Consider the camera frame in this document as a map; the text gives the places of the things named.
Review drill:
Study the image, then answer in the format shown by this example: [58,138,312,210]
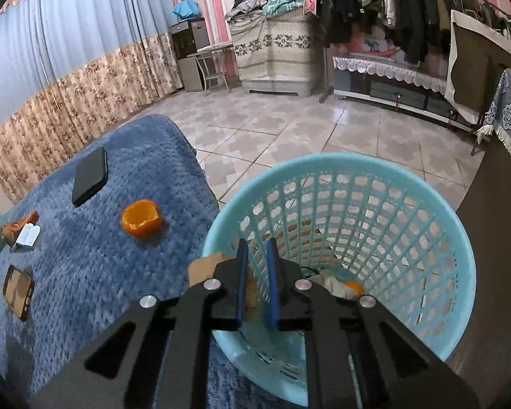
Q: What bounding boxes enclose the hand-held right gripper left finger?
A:
[32,239,250,409]

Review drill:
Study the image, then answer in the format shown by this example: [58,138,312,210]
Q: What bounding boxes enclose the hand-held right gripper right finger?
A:
[264,238,480,409]

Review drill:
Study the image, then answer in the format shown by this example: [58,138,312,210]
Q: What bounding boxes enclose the brown paper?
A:
[188,252,267,323]

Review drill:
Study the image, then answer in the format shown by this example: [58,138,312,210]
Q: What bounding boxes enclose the beige tissue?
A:
[309,269,354,299]

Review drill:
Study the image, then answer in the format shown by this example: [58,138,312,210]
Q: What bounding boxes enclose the orange peel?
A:
[343,280,365,299]
[120,199,164,238]

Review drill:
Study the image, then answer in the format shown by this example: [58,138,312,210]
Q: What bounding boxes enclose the teal plastic basket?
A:
[201,152,478,407]

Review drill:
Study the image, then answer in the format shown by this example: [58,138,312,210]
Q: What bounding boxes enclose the blue knitted blanket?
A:
[0,113,256,409]

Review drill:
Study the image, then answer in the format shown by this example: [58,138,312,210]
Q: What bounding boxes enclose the black phone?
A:
[71,147,108,208]

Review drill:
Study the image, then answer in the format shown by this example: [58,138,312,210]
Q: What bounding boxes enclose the clothes rack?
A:
[317,0,511,104]

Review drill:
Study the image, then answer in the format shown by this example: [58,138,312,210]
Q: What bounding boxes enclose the small white box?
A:
[14,224,41,250]

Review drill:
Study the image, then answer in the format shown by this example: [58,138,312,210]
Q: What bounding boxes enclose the low dark cabinet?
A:
[334,68,473,131]

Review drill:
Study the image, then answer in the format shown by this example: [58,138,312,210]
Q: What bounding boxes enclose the brown orange crumpled wrapper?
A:
[1,211,40,246]

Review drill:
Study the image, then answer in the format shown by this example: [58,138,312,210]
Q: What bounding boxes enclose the brown wooden furniture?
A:
[445,136,511,393]

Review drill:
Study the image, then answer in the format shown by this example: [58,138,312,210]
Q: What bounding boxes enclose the patterned covered cabinet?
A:
[229,9,313,96]

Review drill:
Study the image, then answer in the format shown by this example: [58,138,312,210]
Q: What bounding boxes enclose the folding chair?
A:
[187,42,235,96]

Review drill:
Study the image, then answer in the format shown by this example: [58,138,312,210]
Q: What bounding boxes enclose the white lace cloth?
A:
[332,55,450,94]

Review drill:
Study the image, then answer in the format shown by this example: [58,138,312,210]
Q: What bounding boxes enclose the water dispenser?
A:
[170,17,211,93]

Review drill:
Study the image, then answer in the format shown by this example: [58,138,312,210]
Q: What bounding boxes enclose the teal cloth ornament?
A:
[172,1,201,20]

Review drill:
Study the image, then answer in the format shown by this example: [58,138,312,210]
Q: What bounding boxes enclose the white framed board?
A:
[445,9,511,126]

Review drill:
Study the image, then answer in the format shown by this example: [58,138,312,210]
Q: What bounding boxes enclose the hanging clothes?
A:
[315,0,511,66]

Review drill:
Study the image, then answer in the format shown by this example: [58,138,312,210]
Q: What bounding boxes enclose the blue floral curtain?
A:
[0,0,184,205]

